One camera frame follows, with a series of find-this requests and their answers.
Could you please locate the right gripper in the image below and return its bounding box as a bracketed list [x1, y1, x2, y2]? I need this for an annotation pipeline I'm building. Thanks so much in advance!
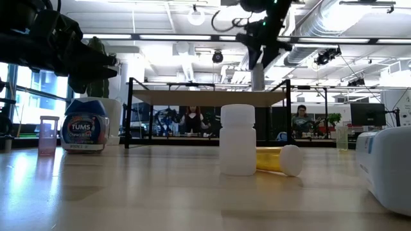
[236, 19, 293, 71]

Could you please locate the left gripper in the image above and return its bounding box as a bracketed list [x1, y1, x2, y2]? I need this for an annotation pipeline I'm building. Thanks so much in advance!
[30, 9, 118, 94]

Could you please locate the Tums bottle blue cap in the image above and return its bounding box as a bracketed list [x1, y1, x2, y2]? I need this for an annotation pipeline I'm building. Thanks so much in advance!
[60, 98, 110, 154]

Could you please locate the pink transparent vial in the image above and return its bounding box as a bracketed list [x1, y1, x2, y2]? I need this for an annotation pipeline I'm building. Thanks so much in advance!
[38, 115, 60, 157]

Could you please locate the plain white plastic bottle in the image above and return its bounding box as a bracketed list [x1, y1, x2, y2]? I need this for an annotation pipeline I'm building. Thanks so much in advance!
[219, 103, 257, 176]

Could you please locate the white bottle blue label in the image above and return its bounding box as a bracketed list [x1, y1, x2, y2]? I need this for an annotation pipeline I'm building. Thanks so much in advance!
[355, 125, 411, 218]

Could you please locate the green cactus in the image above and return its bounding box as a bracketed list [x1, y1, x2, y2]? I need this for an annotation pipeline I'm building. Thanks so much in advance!
[85, 35, 112, 99]

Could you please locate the black round ceiling speaker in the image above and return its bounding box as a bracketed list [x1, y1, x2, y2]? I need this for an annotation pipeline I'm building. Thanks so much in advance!
[211, 50, 225, 64]

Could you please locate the white planter pot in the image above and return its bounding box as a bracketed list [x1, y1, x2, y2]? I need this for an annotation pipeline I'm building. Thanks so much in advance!
[72, 96, 123, 146]

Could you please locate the window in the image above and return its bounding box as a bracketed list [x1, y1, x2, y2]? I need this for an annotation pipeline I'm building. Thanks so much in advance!
[0, 62, 73, 135]

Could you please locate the person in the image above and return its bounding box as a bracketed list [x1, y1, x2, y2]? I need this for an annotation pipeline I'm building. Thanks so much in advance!
[291, 104, 311, 139]
[178, 105, 211, 135]

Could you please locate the long overhead light bar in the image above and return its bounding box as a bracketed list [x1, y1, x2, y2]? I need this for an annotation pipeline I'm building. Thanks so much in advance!
[82, 31, 411, 46]

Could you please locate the small green potted plant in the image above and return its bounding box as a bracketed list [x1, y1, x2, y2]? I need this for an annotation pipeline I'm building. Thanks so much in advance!
[327, 112, 343, 139]

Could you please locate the amber vial white cap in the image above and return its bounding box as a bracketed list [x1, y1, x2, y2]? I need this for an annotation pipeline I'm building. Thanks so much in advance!
[256, 144, 303, 177]

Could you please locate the black computer monitor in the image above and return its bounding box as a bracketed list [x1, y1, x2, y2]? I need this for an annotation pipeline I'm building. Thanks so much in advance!
[349, 102, 387, 127]

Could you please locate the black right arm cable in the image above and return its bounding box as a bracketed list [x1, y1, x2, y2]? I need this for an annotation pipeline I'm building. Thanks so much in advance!
[211, 8, 250, 33]

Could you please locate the silver ventilation duct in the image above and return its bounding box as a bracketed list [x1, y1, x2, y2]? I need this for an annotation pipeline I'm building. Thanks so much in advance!
[284, 0, 359, 67]

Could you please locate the wooden shelf black frame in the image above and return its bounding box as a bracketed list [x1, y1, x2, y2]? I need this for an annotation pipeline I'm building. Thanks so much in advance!
[124, 76, 293, 149]

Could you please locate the white ring ceiling lamp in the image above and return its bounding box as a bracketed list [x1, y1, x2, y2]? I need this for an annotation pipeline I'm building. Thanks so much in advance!
[187, 8, 206, 27]

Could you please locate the black aluminium table frame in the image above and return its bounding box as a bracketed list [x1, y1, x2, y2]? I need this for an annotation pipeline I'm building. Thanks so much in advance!
[12, 136, 356, 149]

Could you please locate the black ceiling rail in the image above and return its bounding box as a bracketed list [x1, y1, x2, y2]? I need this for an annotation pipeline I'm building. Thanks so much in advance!
[339, 0, 396, 14]

